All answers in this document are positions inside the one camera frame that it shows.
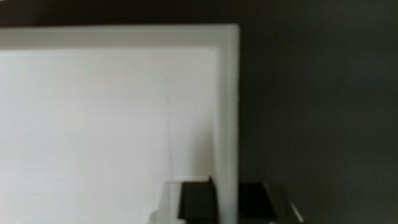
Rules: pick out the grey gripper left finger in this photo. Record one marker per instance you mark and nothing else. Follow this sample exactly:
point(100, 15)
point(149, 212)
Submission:
point(197, 210)

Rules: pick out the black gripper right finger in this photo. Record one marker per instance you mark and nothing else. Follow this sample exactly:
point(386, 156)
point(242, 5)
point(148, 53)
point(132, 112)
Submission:
point(265, 206)

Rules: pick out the white drawer cabinet frame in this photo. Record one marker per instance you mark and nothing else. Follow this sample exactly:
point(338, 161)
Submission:
point(117, 122)

